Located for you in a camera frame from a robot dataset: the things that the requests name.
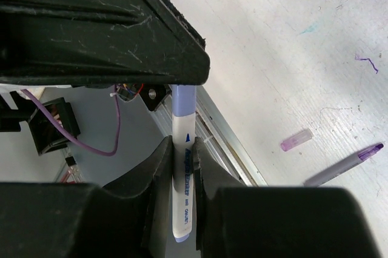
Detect purple marker pen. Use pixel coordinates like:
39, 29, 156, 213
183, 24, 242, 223
303, 143, 384, 187

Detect lavender capped white marker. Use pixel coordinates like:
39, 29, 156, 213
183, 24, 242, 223
172, 85, 196, 243

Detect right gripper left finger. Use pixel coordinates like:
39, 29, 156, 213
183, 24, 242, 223
1, 137, 173, 257

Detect aluminium frame rail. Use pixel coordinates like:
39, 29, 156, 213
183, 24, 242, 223
150, 87, 267, 187

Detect purple translucent pen cap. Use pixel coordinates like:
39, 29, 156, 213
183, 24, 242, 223
280, 129, 312, 151

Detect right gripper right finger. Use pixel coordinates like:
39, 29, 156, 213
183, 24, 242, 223
192, 138, 380, 257

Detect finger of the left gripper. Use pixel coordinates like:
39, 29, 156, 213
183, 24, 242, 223
1, 0, 210, 86

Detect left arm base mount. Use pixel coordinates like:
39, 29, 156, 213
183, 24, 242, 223
140, 84, 171, 111

